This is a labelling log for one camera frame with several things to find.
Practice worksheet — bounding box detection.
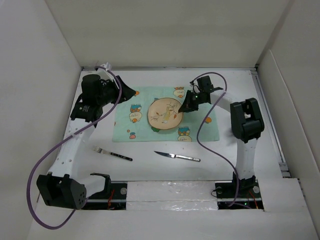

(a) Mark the round bird pattern plate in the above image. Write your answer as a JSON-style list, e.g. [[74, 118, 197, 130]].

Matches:
[[147, 97, 184, 130]]

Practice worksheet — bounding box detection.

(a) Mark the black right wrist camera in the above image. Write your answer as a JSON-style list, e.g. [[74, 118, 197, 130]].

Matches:
[[193, 75, 214, 93]]

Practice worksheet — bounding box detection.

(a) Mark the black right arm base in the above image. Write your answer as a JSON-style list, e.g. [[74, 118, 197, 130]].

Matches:
[[210, 174, 264, 210]]

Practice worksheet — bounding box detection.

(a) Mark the fork with black handle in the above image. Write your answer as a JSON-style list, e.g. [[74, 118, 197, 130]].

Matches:
[[91, 146, 133, 162]]

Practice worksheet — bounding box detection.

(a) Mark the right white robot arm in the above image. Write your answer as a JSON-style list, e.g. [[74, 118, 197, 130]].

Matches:
[[179, 89, 265, 197]]

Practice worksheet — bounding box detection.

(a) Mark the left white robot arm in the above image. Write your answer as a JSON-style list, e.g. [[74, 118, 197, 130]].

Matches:
[[36, 74, 136, 210]]

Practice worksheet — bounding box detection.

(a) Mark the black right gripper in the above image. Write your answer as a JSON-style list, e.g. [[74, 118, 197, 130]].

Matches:
[[178, 89, 204, 113]]

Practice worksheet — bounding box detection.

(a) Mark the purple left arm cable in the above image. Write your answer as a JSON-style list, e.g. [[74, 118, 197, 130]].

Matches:
[[26, 67, 123, 230]]

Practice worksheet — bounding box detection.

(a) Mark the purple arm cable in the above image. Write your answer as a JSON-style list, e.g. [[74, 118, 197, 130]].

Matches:
[[26, 67, 123, 230], [189, 72, 241, 208]]

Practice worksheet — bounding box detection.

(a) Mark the knife with patterned handle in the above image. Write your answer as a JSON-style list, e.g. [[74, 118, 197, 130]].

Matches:
[[154, 151, 201, 163]]

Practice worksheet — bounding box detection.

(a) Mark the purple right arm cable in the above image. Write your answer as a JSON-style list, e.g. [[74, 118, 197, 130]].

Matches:
[[189, 72, 241, 208]]

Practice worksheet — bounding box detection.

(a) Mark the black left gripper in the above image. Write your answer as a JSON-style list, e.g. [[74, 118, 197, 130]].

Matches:
[[97, 76, 135, 107]]

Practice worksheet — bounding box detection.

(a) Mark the green cartoon print cloth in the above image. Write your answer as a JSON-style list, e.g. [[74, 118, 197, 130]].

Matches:
[[112, 86, 220, 143]]

